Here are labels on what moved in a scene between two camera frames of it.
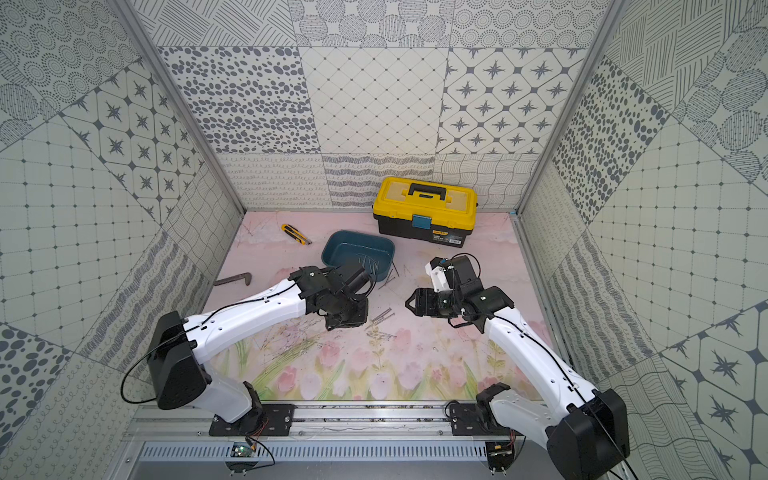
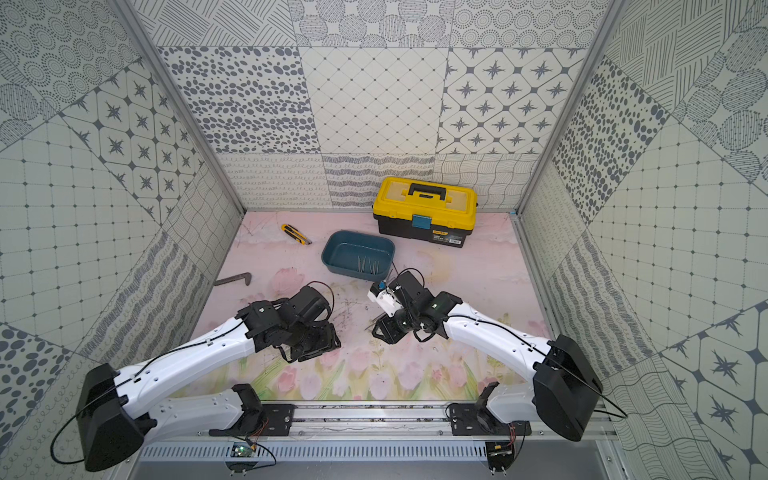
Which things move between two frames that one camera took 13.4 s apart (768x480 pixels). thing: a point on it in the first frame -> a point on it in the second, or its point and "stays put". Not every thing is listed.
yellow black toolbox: [425, 210] stays put
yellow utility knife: [298, 236] stays put
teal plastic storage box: [375, 252] stays put
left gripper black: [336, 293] -> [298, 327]
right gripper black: [424, 303] -> [390, 335]
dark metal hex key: [247, 276] stays put
